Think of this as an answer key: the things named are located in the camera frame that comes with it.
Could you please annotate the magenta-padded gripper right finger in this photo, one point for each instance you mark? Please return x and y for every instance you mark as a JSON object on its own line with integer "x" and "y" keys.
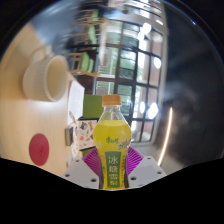
{"x": 146, "y": 171}

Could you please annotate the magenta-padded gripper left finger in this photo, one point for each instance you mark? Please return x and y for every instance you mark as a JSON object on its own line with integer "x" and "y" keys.
{"x": 80, "y": 173}

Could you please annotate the yellow drink bottle orange cap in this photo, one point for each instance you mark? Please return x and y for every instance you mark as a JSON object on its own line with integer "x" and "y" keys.
{"x": 111, "y": 143}

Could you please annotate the long linear ceiling light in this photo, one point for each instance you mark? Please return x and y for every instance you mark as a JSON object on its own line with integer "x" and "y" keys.
{"x": 165, "y": 140}

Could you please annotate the small white flat device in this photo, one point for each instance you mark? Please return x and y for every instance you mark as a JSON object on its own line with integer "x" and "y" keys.
{"x": 69, "y": 135}

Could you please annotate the white paper sheets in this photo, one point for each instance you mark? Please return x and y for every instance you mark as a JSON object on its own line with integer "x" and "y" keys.
{"x": 76, "y": 101}

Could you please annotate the white mug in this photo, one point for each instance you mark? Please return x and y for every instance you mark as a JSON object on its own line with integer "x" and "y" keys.
{"x": 36, "y": 78}

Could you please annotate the black pendant lamps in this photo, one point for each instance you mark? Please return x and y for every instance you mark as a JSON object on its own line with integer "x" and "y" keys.
{"x": 156, "y": 62}

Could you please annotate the wooden chairs with green seats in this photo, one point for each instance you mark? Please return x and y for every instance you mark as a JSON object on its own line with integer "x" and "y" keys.
{"x": 85, "y": 61}

